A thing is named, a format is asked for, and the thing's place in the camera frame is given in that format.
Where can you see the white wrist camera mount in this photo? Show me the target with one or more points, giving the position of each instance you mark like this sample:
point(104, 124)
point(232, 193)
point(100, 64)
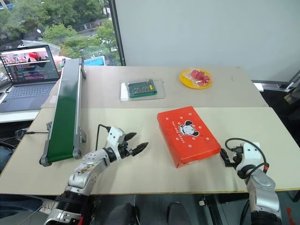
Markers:
point(249, 152)
point(114, 136)

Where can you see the green conveyor belt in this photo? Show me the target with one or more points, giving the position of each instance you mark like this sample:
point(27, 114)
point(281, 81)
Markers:
point(65, 112)

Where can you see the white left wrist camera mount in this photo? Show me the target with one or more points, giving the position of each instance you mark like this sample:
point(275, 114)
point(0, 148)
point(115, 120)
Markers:
point(114, 136)

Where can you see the black window frame post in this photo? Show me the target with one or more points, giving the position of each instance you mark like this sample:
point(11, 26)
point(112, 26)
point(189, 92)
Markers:
point(117, 32)

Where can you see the black table frame leg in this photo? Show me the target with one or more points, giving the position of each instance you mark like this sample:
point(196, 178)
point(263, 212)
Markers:
point(212, 208)

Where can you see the dark rounded shape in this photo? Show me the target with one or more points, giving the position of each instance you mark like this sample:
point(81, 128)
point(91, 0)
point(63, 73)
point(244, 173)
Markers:
point(124, 214)

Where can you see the red candies in clear bag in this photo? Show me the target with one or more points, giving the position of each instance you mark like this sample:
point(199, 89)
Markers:
point(199, 76)

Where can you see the grey open laptop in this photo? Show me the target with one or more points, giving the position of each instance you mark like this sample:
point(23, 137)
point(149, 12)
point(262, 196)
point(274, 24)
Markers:
point(25, 93)

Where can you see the clear plastic tray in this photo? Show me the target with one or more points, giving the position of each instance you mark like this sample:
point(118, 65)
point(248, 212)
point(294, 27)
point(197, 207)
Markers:
point(143, 99)

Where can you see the red gift box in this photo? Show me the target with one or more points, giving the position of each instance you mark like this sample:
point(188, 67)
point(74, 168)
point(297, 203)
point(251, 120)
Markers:
point(187, 138)

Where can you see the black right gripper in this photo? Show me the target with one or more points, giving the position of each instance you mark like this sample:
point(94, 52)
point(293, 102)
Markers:
point(237, 157)

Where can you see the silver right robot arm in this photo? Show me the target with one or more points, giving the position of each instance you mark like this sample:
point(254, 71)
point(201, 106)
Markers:
point(262, 187)

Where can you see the blue sign board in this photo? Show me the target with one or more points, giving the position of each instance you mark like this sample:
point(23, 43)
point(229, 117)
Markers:
point(95, 61)

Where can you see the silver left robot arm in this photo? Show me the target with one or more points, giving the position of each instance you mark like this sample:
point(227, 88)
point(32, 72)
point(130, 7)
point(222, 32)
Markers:
point(82, 173)

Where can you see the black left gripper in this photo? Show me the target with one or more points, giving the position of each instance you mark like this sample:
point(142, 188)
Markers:
point(125, 151)

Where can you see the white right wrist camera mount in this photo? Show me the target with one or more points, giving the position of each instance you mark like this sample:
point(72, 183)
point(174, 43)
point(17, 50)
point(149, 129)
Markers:
point(249, 152)

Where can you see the green circuit board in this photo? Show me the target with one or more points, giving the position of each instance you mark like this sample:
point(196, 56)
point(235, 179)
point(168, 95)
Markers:
point(140, 90)

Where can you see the yellow plate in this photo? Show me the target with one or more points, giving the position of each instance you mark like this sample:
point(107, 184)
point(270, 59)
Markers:
point(187, 83)

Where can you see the grey background desk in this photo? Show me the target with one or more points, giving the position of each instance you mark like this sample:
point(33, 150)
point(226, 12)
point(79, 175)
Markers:
point(274, 84)

